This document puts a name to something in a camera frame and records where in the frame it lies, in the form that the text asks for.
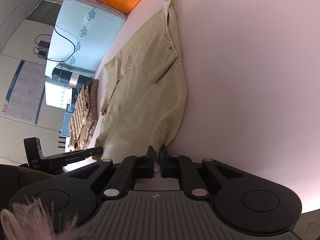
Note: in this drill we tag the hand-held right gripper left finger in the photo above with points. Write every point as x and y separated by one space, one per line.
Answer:
152 165

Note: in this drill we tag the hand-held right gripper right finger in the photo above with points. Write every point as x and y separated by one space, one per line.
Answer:
163 165

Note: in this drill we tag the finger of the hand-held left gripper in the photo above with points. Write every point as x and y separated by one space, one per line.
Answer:
93 152

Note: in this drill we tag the beige knit tank top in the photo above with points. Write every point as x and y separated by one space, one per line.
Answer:
140 100

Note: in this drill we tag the brown quilted jacket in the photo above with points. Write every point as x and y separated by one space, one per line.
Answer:
81 120

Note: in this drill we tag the white blue printed box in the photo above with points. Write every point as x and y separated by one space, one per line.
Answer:
57 95

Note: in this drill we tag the pink furry sleeve cuff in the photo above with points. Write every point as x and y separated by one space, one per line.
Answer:
27 222

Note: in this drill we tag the black bottle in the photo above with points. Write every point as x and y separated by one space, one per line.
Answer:
67 75

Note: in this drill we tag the black power adapter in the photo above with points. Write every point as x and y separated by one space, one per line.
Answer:
42 54
44 44

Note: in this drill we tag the light blue cardboard box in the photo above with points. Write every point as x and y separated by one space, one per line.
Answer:
100 35

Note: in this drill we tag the wall poster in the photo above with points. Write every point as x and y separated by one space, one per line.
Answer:
22 92

